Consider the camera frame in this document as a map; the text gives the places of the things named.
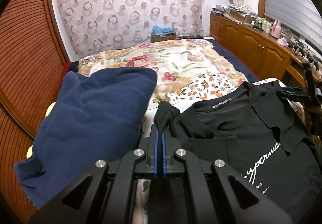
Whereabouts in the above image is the black printed t-shirt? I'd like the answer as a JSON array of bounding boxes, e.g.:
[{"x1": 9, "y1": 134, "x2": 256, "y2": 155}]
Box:
[{"x1": 154, "y1": 81, "x2": 321, "y2": 223}]

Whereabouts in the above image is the wooden sideboard cabinet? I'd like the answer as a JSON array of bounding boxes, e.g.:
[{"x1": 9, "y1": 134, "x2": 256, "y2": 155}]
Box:
[{"x1": 210, "y1": 14, "x2": 305, "y2": 86}]

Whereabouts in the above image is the navy blue folded garment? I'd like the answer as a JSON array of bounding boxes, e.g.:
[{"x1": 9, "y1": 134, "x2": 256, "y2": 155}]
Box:
[{"x1": 14, "y1": 67, "x2": 157, "y2": 208}]

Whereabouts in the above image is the pink kettle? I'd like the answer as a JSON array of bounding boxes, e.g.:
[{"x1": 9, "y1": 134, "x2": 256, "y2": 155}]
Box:
[{"x1": 271, "y1": 20, "x2": 282, "y2": 39}]

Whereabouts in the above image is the orange print white sheet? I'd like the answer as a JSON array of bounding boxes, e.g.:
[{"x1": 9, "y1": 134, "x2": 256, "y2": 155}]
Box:
[{"x1": 133, "y1": 72, "x2": 310, "y2": 224}]

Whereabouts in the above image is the navy blue blanket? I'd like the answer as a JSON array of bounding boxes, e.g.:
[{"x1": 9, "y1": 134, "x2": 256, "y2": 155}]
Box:
[{"x1": 206, "y1": 39, "x2": 258, "y2": 83}]

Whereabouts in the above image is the grey window blind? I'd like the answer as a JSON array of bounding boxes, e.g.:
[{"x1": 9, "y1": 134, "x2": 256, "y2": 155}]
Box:
[{"x1": 265, "y1": 0, "x2": 321, "y2": 51}]

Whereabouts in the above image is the floral bedspread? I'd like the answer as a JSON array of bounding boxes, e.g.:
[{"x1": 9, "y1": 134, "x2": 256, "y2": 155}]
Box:
[{"x1": 78, "y1": 38, "x2": 247, "y2": 94}]

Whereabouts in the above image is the clutter pile on cabinet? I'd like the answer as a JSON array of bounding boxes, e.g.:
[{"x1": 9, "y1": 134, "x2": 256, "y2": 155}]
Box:
[{"x1": 212, "y1": 4, "x2": 258, "y2": 23}]

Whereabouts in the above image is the red blanket edge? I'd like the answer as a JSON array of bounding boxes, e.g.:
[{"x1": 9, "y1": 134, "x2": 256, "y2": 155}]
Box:
[{"x1": 60, "y1": 61, "x2": 79, "y2": 85}]

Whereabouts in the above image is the circle patterned sheer curtain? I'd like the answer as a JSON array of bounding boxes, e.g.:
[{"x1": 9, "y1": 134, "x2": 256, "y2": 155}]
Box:
[{"x1": 52, "y1": 0, "x2": 204, "y2": 60}]

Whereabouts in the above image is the wooden louvered wardrobe door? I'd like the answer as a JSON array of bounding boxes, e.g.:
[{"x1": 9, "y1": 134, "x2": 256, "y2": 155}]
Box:
[{"x1": 1, "y1": 0, "x2": 68, "y2": 223}]

